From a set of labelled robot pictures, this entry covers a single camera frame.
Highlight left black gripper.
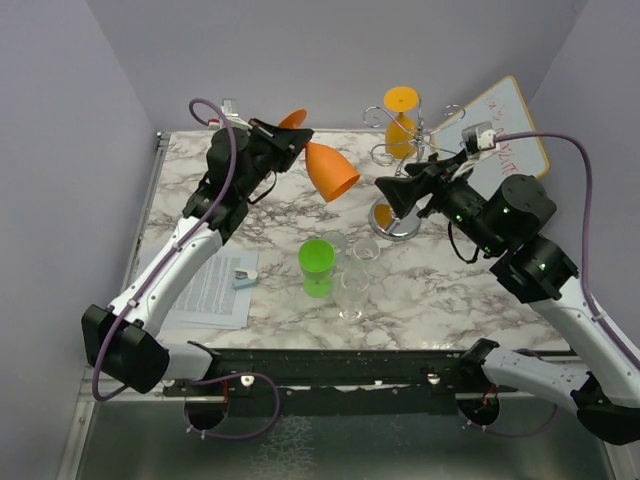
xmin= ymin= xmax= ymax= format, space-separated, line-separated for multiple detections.
xmin=239 ymin=118 xmax=315 ymax=199

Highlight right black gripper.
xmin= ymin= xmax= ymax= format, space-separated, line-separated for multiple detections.
xmin=374 ymin=148 xmax=503 ymax=254

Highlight yellow plastic wine glass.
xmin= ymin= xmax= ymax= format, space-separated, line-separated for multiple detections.
xmin=383 ymin=86 xmax=420 ymax=159

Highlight orange plastic wine glass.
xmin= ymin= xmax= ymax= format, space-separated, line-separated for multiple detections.
xmin=304 ymin=140 xmax=360 ymax=203

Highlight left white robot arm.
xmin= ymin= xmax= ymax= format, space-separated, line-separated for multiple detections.
xmin=81 ymin=119 xmax=314 ymax=401

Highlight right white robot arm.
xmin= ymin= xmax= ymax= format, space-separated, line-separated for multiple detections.
xmin=375 ymin=153 xmax=639 ymax=445

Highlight chrome wine glass rack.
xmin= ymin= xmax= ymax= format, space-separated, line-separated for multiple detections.
xmin=363 ymin=100 xmax=455 ymax=242

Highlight clear wine glass right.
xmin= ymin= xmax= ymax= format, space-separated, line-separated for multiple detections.
xmin=351 ymin=238 xmax=380 ymax=274

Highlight clear wine glass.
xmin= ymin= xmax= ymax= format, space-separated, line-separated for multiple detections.
xmin=351 ymin=238 xmax=380 ymax=274
xmin=321 ymin=230 xmax=348 ymax=269
xmin=335 ymin=268 xmax=370 ymax=320

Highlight clear wine glass left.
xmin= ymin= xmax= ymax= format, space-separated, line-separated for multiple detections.
xmin=321 ymin=230 xmax=348 ymax=269

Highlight clear wine glass front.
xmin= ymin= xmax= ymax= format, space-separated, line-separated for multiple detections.
xmin=335 ymin=268 xmax=370 ymax=320

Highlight green plastic wine glass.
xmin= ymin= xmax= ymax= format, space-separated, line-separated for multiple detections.
xmin=298 ymin=238 xmax=335 ymax=298

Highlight small blue white stapler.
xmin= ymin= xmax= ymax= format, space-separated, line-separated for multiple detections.
xmin=232 ymin=268 xmax=258 ymax=290

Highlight printed paper sheets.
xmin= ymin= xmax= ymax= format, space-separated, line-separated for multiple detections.
xmin=162 ymin=247 xmax=259 ymax=331

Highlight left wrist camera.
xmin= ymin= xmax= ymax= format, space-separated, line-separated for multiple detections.
xmin=207 ymin=98 xmax=250 ymax=130

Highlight whiteboard with yellow frame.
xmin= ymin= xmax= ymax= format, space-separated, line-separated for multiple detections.
xmin=433 ymin=76 xmax=549 ymax=188

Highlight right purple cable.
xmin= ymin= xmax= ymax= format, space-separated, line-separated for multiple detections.
xmin=469 ymin=130 xmax=640 ymax=441

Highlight aluminium frame rails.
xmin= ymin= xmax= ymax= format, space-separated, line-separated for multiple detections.
xmin=54 ymin=132 xmax=186 ymax=480

